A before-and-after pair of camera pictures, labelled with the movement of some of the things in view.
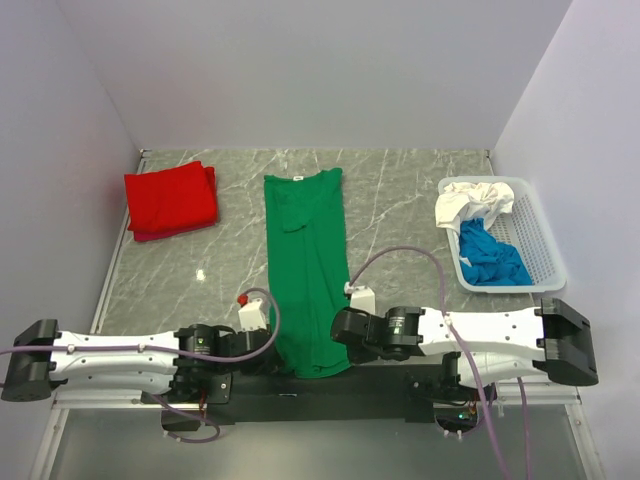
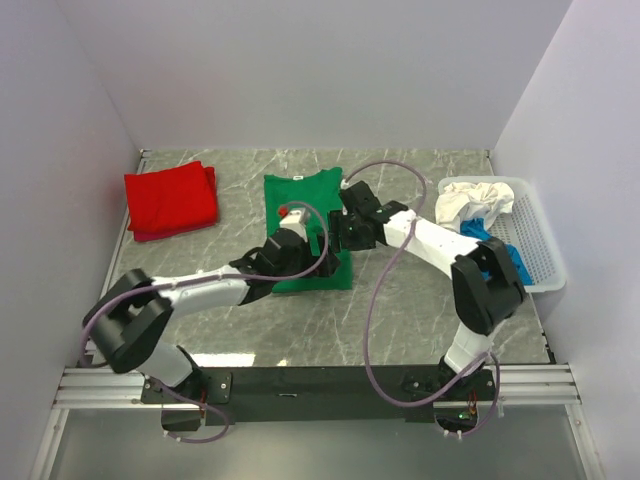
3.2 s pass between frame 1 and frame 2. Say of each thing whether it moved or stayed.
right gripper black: moved
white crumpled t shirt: stayed
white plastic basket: stayed
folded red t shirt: stayed
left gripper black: moved
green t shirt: moved
